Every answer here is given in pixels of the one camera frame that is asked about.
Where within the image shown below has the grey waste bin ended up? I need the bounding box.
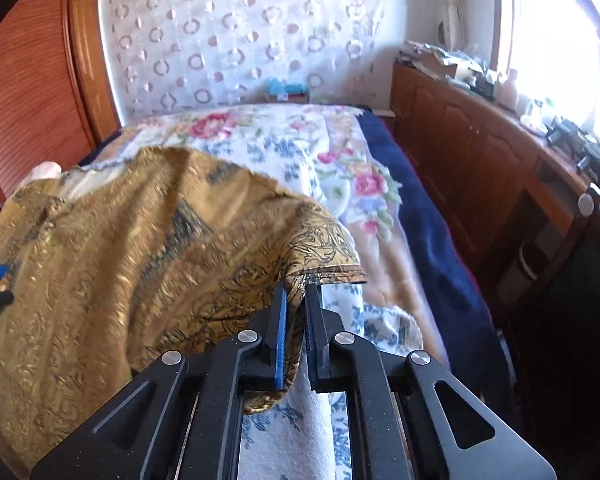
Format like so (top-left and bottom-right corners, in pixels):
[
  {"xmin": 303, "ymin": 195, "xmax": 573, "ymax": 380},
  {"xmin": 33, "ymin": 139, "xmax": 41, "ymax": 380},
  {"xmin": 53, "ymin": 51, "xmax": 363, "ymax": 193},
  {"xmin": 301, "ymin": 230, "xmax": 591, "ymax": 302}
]
[{"xmin": 497, "ymin": 240, "xmax": 551, "ymax": 302}]

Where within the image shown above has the sheer circle-pattern curtain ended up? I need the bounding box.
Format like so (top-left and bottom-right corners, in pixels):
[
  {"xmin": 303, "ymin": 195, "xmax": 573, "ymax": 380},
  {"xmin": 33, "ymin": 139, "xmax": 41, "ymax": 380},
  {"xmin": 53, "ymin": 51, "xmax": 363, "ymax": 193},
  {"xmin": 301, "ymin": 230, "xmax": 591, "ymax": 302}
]
[{"xmin": 97, "ymin": 0, "xmax": 406, "ymax": 122}]

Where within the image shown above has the pink floral blanket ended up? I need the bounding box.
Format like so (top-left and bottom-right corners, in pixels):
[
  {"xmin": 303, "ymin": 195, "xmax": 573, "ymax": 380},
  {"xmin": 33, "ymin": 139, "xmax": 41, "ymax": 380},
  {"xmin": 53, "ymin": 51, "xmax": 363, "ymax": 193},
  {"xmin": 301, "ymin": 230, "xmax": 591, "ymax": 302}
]
[{"xmin": 125, "ymin": 105, "xmax": 451, "ymax": 361}]

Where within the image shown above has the window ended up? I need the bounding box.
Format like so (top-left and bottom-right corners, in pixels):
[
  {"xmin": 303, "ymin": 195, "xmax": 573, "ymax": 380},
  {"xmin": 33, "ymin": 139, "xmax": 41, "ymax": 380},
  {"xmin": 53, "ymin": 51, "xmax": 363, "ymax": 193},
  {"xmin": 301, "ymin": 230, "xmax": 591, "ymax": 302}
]
[{"xmin": 495, "ymin": 0, "xmax": 600, "ymax": 151}]

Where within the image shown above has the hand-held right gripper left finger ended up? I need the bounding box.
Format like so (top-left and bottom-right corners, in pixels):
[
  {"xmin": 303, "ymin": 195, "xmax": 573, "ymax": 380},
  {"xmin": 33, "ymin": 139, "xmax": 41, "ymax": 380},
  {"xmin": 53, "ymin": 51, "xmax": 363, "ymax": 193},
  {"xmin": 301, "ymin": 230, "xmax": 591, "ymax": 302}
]
[{"xmin": 30, "ymin": 281, "xmax": 292, "ymax": 480}]

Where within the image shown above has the pale pink bottle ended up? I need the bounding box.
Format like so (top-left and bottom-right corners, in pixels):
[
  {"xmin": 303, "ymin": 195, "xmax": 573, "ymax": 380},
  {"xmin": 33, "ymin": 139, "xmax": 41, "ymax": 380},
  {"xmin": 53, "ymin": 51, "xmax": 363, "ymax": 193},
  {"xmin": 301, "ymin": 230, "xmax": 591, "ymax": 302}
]
[{"xmin": 497, "ymin": 70, "xmax": 521, "ymax": 109}]

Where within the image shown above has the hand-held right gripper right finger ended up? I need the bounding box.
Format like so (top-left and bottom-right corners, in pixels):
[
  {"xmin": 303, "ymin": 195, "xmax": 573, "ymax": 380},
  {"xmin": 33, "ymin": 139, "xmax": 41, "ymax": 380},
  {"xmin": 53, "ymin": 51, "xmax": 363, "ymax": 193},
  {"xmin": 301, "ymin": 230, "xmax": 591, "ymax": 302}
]
[{"xmin": 304, "ymin": 282, "xmax": 558, "ymax": 480}]

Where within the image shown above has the navy blanket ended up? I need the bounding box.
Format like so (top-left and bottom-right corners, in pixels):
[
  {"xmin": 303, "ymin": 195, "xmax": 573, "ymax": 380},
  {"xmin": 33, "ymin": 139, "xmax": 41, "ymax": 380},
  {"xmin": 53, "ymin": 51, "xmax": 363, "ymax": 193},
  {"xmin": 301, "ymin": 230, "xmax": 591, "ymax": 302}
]
[{"xmin": 357, "ymin": 107, "xmax": 511, "ymax": 411}]

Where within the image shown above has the gold paisley garment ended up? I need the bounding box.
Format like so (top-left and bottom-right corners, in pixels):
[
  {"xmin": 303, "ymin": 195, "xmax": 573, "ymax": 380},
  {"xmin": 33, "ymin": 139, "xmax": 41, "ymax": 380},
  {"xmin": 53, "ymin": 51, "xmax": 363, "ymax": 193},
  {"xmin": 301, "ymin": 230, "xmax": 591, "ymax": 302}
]
[{"xmin": 0, "ymin": 146, "xmax": 368, "ymax": 466}]

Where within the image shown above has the teal box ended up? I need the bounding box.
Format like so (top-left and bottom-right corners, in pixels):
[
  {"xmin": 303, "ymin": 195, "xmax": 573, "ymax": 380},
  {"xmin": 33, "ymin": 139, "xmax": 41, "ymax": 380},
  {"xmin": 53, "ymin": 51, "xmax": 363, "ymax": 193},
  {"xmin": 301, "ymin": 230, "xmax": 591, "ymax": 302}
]
[{"xmin": 265, "ymin": 79, "xmax": 311, "ymax": 104}]

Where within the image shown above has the wooden cabinet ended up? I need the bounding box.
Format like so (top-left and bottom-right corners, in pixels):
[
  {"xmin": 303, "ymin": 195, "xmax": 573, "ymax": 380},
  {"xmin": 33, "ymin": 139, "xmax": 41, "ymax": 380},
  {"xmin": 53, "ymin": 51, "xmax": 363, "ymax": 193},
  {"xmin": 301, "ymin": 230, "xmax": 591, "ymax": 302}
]
[{"xmin": 390, "ymin": 62, "xmax": 600, "ymax": 321}]

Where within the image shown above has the blue floral bed sheet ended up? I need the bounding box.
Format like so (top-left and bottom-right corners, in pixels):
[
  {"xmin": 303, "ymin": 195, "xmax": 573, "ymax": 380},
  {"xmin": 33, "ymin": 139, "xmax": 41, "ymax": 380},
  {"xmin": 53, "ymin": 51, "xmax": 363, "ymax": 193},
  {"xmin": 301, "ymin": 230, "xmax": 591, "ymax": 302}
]
[{"xmin": 77, "ymin": 110, "xmax": 426, "ymax": 480}]

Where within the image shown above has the beige patterned window curtain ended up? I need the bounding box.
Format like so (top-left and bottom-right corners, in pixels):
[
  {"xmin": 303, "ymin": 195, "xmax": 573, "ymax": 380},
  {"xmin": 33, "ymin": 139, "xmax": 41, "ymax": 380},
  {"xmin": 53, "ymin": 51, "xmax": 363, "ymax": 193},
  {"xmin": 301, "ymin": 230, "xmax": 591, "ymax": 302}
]
[{"xmin": 437, "ymin": 0, "xmax": 481, "ymax": 56}]

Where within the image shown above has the wooden headboard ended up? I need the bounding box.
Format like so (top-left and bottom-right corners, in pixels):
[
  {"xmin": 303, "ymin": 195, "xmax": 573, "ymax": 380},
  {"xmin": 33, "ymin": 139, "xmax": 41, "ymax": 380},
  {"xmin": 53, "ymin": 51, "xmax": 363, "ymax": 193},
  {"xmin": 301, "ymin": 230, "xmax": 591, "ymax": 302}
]
[{"xmin": 0, "ymin": 0, "xmax": 124, "ymax": 241}]

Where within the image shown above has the black device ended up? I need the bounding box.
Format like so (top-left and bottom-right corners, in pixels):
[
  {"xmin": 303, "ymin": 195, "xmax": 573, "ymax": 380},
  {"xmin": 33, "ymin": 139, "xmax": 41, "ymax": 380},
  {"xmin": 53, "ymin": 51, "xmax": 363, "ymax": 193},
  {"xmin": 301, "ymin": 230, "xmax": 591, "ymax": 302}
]
[{"xmin": 545, "ymin": 116, "xmax": 600, "ymax": 177}]

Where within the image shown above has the pile of papers and boxes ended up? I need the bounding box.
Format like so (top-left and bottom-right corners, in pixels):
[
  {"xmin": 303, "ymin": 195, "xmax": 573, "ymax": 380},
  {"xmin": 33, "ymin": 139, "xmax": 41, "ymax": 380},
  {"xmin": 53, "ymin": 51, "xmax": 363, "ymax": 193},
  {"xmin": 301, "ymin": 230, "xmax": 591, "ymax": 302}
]
[{"xmin": 397, "ymin": 39, "xmax": 492, "ymax": 97}]

